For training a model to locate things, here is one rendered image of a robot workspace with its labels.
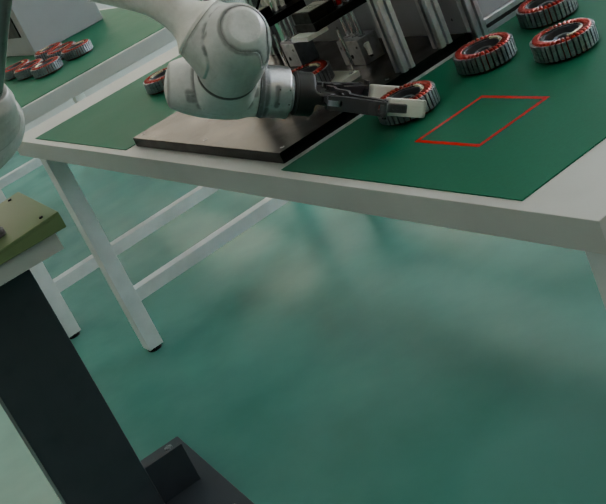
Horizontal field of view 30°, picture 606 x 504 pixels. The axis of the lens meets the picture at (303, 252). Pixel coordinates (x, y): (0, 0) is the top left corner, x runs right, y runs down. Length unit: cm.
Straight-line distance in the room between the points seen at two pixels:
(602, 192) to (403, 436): 119
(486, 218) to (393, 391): 120
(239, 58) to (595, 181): 56
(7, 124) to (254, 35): 85
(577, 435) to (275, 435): 77
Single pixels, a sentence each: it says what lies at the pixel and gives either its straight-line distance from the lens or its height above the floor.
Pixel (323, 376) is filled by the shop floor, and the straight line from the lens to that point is 290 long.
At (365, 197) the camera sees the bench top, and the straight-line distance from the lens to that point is 178.
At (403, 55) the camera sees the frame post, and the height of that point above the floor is 80.
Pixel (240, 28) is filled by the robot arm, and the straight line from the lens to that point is 171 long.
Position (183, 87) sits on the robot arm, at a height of 97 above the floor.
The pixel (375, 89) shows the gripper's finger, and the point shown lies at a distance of 204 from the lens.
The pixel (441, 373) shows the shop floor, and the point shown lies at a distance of 270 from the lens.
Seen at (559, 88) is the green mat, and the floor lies 75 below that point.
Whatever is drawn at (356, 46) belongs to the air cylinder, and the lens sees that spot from 232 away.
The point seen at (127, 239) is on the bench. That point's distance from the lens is 389.
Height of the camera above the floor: 136
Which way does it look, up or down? 22 degrees down
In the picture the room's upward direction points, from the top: 25 degrees counter-clockwise
